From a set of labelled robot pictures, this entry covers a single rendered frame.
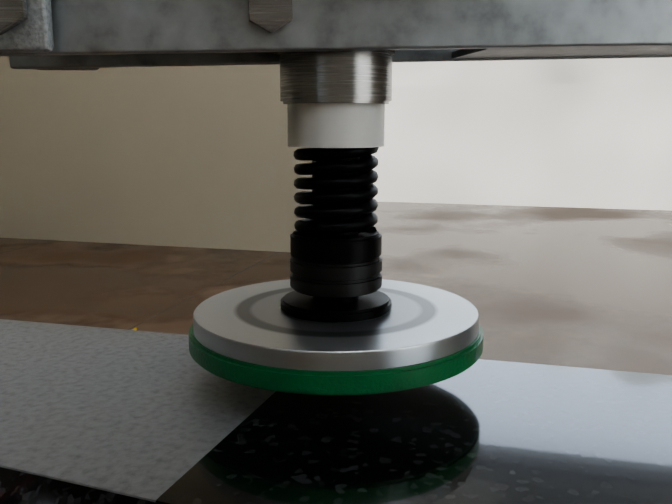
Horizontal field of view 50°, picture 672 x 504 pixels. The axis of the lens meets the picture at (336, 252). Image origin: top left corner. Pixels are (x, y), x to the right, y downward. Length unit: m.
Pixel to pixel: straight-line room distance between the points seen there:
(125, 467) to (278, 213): 5.17
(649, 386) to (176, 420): 0.35
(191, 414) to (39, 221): 6.18
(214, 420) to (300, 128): 0.21
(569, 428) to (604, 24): 0.27
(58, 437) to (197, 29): 0.27
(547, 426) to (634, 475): 0.07
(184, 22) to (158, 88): 5.49
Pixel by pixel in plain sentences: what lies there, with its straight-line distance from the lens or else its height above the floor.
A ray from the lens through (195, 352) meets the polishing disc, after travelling 0.51.
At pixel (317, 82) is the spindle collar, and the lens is 0.49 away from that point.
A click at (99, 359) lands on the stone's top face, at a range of 0.64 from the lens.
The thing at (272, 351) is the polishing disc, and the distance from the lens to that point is 0.45.
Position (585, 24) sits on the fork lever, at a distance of 0.52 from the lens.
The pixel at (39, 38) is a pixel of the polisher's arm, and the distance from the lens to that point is 0.45.
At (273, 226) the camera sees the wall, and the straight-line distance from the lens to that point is 5.62.
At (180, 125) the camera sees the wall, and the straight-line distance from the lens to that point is 5.87.
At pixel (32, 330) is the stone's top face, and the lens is 0.75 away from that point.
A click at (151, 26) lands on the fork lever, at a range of 0.47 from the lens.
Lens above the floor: 1.02
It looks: 10 degrees down
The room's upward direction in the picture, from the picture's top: straight up
